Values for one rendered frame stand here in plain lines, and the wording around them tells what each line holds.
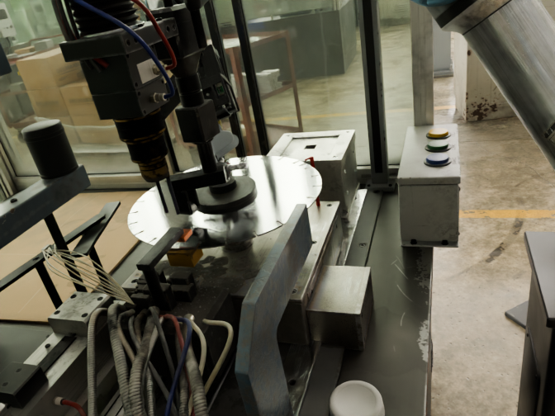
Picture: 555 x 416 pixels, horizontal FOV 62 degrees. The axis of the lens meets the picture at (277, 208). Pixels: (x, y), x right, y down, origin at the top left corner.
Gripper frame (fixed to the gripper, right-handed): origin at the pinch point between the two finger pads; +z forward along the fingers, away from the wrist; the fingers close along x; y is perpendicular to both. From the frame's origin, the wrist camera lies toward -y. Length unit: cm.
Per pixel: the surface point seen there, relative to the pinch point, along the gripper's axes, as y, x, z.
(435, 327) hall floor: 34, 103, 66
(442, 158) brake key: 38.8, 13.3, 11.3
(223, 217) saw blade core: 1.0, -8.5, 9.5
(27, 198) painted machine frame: -22.3, -18.5, -1.8
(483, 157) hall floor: 108, 232, 9
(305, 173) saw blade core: 14.3, 2.8, 6.2
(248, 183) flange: 4.9, -0.9, 4.9
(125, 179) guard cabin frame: -42, 55, -18
